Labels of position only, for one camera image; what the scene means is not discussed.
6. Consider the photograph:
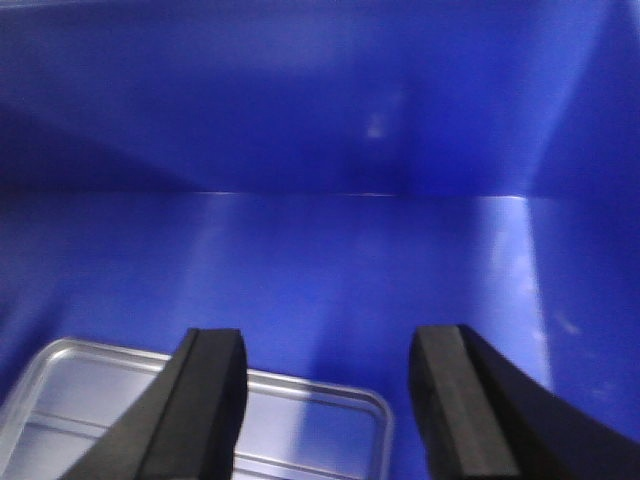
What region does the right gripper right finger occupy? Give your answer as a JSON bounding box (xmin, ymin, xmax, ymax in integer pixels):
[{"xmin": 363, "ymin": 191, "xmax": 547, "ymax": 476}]
[{"xmin": 409, "ymin": 325, "xmax": 639, "ymax": 479}]

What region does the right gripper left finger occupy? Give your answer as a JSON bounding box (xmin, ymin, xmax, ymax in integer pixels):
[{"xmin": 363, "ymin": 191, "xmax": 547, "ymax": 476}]
[{"xmin": 62, "ymin": 329, "xmax": 248, "ymax": 479}]

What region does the small silver ribbed tray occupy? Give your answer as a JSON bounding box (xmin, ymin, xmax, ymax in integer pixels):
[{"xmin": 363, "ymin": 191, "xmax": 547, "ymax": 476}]
[{"xmin": 1, "ymin": 338, "xmax": 394, "ymax": 479}]

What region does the blue box below rack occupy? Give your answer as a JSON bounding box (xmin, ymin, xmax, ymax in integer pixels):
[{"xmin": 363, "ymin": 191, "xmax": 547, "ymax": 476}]
[{"xmin": 1, "ymin": 1, "xmax": 639, "ymax": 479}]

